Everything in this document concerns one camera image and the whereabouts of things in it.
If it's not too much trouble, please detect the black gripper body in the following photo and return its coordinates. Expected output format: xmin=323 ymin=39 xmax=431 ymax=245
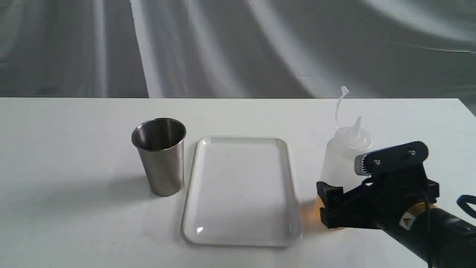
xmin=362 ymin=164 xmax=440 ymax=229

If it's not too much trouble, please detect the clear squeeze bottle with oil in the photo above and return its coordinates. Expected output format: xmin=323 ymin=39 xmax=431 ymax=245
xmin=313 ymin=86 xmax=374 ymax=229

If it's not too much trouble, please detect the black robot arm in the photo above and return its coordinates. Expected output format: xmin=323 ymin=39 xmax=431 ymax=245
xmin=316 ymin=165 xmax=476 ymax=268

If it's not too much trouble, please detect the stainless steel cup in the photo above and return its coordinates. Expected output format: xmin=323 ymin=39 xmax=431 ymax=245
xmin=131 ymin=118 xmax=187 ymax=197

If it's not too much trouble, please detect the white plastic tray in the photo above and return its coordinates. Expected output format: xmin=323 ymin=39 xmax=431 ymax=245
xmin=182 ymin=136 xmax=302 ymax=248

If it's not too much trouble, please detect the grey fabric backdrop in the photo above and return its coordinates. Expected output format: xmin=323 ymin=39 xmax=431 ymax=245
xmin=0 ymin=0 xmax=476 ymax=113

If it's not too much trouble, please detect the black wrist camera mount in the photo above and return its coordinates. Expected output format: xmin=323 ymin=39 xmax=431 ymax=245
xmin=354 ymin=141 xmax=429 ymax=176

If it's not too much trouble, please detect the black cable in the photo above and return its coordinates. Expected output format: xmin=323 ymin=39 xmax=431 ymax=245
xmin=424 ymin=190 xmax=476 ymax=268

